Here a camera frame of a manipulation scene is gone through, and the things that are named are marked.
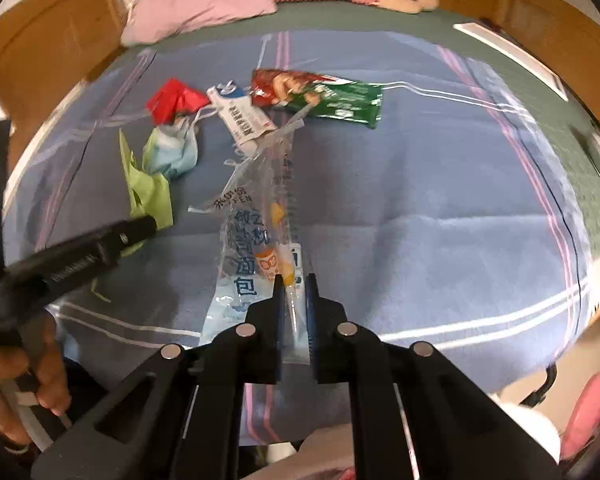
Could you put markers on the blue face mask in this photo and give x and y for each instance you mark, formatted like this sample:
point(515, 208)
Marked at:
point(172, 152)

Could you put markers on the red green snack wrapper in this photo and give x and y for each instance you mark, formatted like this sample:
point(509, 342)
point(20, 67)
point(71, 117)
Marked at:
point(330, 97)

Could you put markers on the black curved tube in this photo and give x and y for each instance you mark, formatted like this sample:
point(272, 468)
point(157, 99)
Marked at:
point(547, 385)

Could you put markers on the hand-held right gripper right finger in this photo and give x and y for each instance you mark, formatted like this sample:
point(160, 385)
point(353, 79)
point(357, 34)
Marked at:
point(311, 320)

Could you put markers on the person's left hand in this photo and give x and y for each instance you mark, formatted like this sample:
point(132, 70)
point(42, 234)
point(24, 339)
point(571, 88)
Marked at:
point(45, 380)

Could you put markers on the wooden bed frame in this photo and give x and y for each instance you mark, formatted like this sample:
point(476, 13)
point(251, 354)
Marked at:
point(55, 25)

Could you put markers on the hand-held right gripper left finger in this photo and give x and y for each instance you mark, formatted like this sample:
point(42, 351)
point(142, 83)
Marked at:
point(278, 320)

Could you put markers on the blue striped bedsheet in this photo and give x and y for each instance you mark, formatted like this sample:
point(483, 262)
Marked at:
point(430, 210)

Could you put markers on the clear plastic bread bag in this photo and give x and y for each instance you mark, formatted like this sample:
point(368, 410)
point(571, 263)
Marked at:
point(245, 240)

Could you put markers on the pink plastic object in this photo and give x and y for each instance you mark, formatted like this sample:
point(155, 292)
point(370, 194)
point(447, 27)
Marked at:
point(587, 417)

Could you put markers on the light green paper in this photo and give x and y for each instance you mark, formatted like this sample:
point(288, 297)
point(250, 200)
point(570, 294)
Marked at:
point(147, 187)

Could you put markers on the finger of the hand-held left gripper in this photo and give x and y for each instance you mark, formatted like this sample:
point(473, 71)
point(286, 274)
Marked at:
point(100, 250)

